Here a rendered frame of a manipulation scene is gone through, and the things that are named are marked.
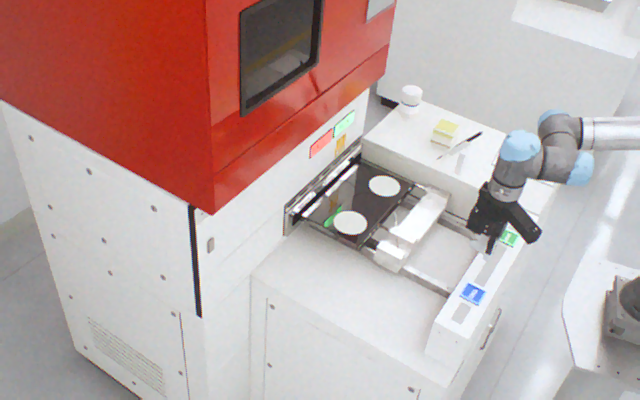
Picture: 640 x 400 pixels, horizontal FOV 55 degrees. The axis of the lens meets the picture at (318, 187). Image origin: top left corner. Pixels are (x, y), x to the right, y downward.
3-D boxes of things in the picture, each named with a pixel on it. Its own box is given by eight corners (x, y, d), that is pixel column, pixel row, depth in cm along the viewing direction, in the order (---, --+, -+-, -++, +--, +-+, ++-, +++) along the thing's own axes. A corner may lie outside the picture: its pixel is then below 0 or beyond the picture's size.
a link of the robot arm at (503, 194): (530, 176, 138) (518, 195, 133) (524, 191, 141) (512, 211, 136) (498, 163, 141) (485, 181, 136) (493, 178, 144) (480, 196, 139)
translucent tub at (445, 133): (428, 143, 210) (432, 127, 206) (436, 133, 216) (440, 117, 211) (449, 151, 208) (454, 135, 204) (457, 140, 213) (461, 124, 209)
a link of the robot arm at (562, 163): (590, 136, 135) (539, 128, 136) (599, 167, 127) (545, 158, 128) (577, 164, 141) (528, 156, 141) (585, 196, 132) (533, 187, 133)
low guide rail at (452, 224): (352, 183, 214) (353, 176, 212) (355, 180, 216) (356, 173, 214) (488, 247, 196) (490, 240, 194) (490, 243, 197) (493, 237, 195)
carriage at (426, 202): (372, 262, 183) (373, 255, 181) (426, 197, 207) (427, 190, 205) (396, 274, 180) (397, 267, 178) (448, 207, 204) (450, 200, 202)
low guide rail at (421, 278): (309, 226, 197) (309, 219, 195) (312, 223, 198) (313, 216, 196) (453, 301, 178) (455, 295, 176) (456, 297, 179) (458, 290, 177)
